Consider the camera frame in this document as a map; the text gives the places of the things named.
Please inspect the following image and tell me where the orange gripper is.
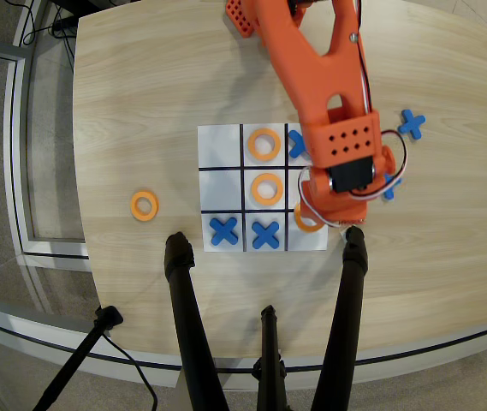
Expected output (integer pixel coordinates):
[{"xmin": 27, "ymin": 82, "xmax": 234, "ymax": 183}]
[{"xmin": 300, "ymin": 165, "xmax": 373, "ymax": 229}]

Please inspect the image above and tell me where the orange foam ring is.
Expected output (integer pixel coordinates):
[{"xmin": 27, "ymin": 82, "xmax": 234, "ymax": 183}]
[
  {"xmin": 294, "ymin": 202, "xmax": 328, "ymax": 235},
  {"xmin": 129, "ymin": 189, "xmax": 159, "ymax": 223},
  {"xmin": 247, "ymin": 128, "xmax": 283, "ymax": 163},
  {"xmin": 251, "ymin": 173, "xmax": 285, "ymax": 206}
]

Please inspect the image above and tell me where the blue foam cross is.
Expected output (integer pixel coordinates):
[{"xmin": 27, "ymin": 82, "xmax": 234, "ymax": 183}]
[
  {"xmin": 288, "ymin": 129, "xmax": 312, "ymax": 159},
  {"xmin": 251, "ymin": 220, "xmax": 281, "ymax": 251},
  {"xmin": 397, "ymin": 109, "xmax": 427, "ymax": 141},
  {"xmin": 209, "ymin": 217, "xmax": 240, "ymax": 247},
  {"xmin": 380, "ymin": 172, "xmax": 403, "ymax": 200}
]

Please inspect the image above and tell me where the black tripod leg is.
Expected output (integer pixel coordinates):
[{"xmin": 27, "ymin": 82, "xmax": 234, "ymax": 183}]
[
  {"xmin": 309, "ymin": 225, "xmax": 370, "ymax": 411},
  {"xmin": 251, "ymin": 304, "xmax": 291, "ymax": 411},
  {"xmin": 163, "ymin": 231, "xmax": 231, "ymax": 411}
]

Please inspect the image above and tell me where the white tic-tac-toe paper board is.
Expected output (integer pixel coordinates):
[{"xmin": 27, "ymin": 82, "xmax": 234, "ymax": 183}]
[{"xmin": 197, "ymin": 122, "xmax": 330, "ymax": 253}]

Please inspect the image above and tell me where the thin black stand leg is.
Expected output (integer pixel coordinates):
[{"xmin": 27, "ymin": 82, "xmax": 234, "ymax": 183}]
[{"xmin": 32, "ymin": 305, "xmax": 124, "ymax": 411}]

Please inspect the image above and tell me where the white red servo cable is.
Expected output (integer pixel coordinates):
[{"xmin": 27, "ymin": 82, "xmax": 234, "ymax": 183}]
[{"xmin": 297, "ymin": 129, "xmax": 410, "ymax": 227}]

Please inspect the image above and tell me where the black floor cable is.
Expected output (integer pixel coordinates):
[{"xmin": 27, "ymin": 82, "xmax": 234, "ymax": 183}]
[{"xmin": 100, "ymin": 331, "xmax": 159, "ymax": 411}]

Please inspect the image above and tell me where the grey metal floor frame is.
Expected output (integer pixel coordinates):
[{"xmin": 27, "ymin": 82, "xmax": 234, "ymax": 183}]
[{"xmin": 0, "ymin": 36, "xmax": 91, "ymax": 262}]

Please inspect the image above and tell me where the black cable bundle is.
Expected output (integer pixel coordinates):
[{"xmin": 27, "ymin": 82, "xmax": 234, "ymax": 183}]
[{"xmin": 19, "ymin": 0, "xmax": 78, "ymax": 65}]

